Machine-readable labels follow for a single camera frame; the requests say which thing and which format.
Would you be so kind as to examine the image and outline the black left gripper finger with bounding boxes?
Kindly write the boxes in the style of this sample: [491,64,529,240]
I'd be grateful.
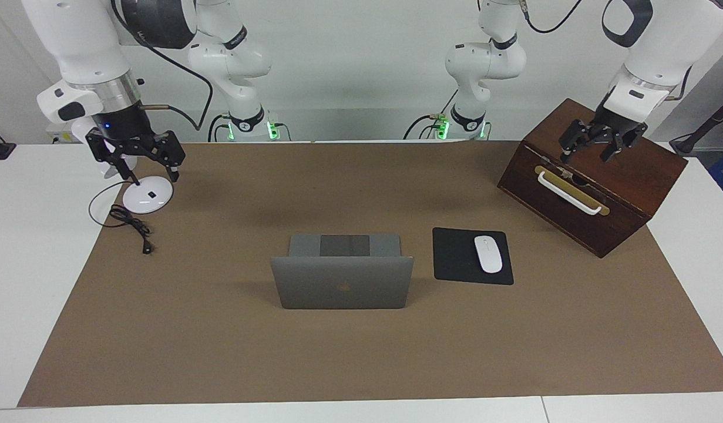
[599,130,633,164]
[559,119,592,165]

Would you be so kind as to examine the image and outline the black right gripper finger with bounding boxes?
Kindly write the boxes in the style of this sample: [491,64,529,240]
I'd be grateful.
[85,133,140,187]
[152,130,186,182]

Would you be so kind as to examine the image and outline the grey laptop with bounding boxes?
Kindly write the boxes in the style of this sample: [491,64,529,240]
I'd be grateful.
[271,233,414,310]

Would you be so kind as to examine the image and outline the white power strip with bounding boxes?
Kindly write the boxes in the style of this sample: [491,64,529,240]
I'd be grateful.
[46,122,74,145]

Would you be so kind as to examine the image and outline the white desk lamp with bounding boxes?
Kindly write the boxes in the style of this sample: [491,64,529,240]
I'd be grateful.
[72,117,174,214]

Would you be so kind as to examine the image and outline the dark brown wooden box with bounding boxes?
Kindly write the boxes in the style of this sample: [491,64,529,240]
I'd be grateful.
[497,98,688,259]

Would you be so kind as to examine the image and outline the black stand leg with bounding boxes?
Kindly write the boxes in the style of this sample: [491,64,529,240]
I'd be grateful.
[670,94,723,155]

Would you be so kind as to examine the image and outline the white computer mouse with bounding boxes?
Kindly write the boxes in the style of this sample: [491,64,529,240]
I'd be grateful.
[474,236,503,274]

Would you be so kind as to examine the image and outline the black mouse pad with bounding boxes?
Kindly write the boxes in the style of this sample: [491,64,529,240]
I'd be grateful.
[432,227,514,286]

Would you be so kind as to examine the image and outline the brown table mat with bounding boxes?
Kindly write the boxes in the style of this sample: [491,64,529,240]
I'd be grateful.
[18,141,723,407]

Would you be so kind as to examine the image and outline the black right base cables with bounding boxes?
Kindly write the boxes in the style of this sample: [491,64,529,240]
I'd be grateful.
[207,112,291,142]

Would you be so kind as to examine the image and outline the black base cables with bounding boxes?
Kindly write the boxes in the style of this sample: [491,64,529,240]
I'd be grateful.
[403,88,491,142]
[207,112,291,142]

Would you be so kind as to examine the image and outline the white box handle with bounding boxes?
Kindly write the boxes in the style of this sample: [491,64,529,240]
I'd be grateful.
[537,170,603,215]

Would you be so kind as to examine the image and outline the brass handle plate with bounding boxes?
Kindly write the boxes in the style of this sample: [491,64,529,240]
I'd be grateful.
[534,166,610,216]

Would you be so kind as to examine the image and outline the black lamp cable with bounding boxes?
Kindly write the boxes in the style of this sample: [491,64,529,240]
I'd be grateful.
[89,179,154,255]

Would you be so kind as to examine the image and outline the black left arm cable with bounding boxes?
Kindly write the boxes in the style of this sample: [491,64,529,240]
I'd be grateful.
[523,0,585,34]

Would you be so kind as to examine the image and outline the black left base cables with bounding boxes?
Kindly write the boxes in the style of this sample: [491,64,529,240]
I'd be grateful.
[403,88,491,142]

